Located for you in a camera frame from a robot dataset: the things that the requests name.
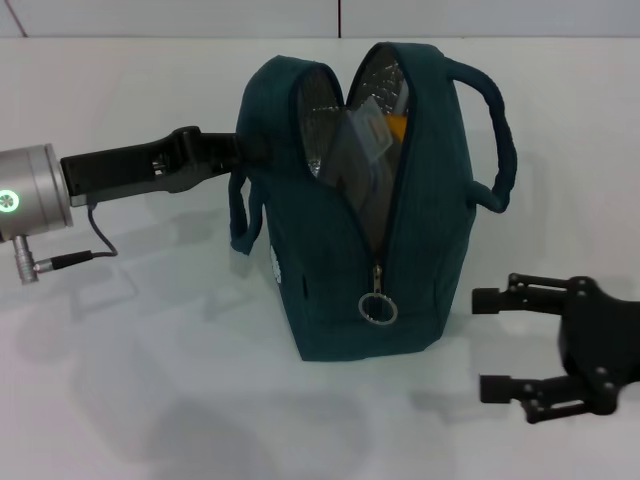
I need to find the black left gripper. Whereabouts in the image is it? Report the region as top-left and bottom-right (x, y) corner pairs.
(59, 127), (275, 207)

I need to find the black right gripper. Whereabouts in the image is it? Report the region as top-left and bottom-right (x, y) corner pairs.
(471, 272), (640, 425)

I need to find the clear plastic food container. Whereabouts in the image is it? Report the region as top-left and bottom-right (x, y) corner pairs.
(319, 102), (407, 251)

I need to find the dark blue fabric bag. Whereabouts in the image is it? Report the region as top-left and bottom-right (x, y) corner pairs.
(229, 42), (519, 363)

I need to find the yellow banana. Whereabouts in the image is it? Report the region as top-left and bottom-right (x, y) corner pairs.
(385, 114), (409, 142)

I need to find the silver zipper pull ring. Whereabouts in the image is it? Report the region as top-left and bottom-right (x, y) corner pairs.
(357, 264), (400, 327)

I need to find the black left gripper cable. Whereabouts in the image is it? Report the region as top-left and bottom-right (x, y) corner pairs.
(13, 199), (119, 286)

